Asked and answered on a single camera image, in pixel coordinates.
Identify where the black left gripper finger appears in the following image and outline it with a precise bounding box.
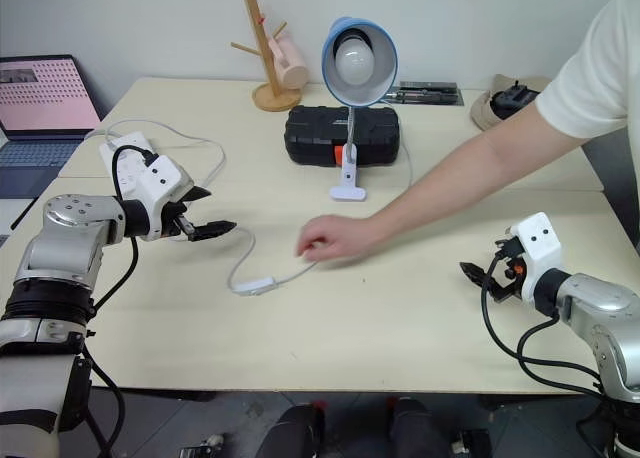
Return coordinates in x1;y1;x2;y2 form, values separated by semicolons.
181;186;214;205
188;220;238;243

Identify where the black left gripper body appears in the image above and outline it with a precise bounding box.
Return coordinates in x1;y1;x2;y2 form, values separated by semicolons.
160;201;199;242

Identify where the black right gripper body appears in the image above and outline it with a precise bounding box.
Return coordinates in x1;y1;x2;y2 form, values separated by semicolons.
487;235;527;305

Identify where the white power cable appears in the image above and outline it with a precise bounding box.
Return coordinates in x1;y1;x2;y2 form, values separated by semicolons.
103;120;416;295

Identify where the blue clamp desk lamp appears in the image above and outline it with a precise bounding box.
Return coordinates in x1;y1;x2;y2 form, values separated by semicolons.
320;16;399;203

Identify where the person's bare hand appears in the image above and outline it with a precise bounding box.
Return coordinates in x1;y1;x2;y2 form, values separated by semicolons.
296;214;375;269

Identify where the white power strip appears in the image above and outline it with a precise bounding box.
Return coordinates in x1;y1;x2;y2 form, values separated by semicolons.
98;131;162;200

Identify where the black plastic tool case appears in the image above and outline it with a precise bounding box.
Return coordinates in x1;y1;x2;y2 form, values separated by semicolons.
283;104;402;168

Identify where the wooden mug tree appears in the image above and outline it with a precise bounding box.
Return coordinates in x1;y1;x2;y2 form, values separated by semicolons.
230;0;304;113

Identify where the beige cap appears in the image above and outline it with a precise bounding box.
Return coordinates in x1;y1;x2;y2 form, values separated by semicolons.
469;74;552;132

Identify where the dark floor object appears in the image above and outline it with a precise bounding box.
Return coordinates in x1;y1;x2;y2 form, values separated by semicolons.
178;433;227;458
451;427;495;458

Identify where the dark rounded leg shape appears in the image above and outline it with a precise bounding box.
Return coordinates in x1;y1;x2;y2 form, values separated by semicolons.
256;400;327;458
387;396;452;458

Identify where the pink mug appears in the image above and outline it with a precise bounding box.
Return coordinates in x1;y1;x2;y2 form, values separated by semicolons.
266;32;309;91

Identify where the black handheld device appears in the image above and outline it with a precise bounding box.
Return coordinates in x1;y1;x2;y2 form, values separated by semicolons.
488;79;542;121

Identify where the black tool tray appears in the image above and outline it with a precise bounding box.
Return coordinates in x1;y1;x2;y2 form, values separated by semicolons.
383;81;466;108

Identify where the open laptop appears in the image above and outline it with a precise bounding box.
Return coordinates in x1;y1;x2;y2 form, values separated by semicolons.
0;54;105;200

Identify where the white light bulb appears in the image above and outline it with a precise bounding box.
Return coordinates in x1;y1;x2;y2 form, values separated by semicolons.
333;33;378;86

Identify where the white t-shirt sleeve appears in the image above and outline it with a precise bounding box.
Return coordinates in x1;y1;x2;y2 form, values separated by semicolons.
536;0;640;140

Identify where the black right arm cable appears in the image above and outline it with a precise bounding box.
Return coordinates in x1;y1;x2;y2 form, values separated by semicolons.
480;252;609;397

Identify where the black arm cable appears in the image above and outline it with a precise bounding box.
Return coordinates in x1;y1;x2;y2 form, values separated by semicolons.
480;252;609;397
82;145;161;458

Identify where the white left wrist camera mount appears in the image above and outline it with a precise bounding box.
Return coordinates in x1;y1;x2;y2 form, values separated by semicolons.
130;153;195;243

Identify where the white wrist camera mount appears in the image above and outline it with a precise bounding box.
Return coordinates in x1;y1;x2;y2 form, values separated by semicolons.
130;153;195;243
509;211;563;299

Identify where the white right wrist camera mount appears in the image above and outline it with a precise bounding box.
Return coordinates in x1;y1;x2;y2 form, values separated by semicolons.
509;211;563;299

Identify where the white inline cord switch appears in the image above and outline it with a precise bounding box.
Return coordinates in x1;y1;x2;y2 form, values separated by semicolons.
233;276;279;296

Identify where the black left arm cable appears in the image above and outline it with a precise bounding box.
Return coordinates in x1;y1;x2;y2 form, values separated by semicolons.
82;145;161;458

